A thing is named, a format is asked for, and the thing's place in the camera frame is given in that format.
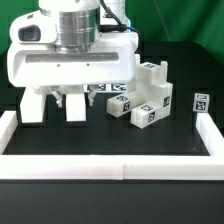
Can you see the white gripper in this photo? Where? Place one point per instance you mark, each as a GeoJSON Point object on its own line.
{"type": "Point", "coordinates": [109, 60]}

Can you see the white chair back piece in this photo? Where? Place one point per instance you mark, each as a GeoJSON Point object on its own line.
{"type": "Point", "coordinates": [36, 102]}

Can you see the white chair seat plate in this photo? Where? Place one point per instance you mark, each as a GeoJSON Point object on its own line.
{"type": "Point", "coordinates": [150, 84]}

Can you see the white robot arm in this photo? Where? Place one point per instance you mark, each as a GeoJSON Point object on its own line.
{"type": "Point", "coordinates": [63, 46]}

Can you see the white fiducial marker sheet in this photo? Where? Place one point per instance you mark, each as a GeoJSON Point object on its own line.
{"type": "Point", "coordinates": [106, 88]}

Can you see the white U-shaped fence frame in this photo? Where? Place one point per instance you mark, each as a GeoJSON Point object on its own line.
{"type": "Point", "coordinates": [210, 167]}

